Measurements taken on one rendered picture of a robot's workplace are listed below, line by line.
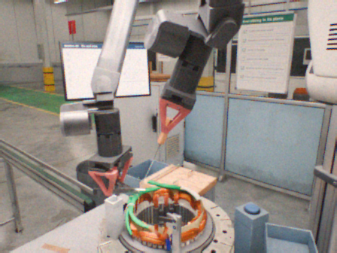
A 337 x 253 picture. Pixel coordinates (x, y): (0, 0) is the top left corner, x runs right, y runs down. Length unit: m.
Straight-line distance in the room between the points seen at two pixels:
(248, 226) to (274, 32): 2.18
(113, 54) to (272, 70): 2.26
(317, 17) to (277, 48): 1.95
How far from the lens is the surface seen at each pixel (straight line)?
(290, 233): 0.78
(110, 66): 0.61
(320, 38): 0.79
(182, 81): 0.50
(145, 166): 1.09
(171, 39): 0.46
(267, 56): 2.77
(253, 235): 0.86
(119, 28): 0.65
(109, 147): 0.60
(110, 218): 0.61
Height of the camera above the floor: 1.49
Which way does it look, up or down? 15 degrees down
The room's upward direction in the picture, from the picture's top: straight up
